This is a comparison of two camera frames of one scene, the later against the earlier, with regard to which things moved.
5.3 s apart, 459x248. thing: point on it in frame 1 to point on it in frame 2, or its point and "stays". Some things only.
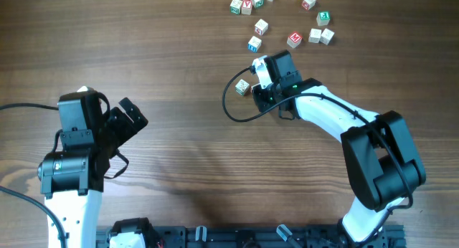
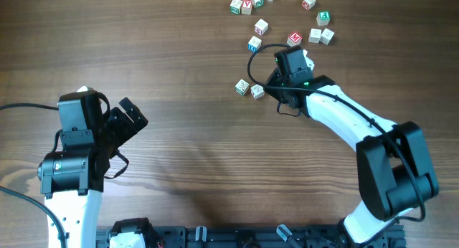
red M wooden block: [294, 39] stays
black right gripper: [257, 94] to [275, 79]
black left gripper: [122, 122] stays
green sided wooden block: [242, 87] stays
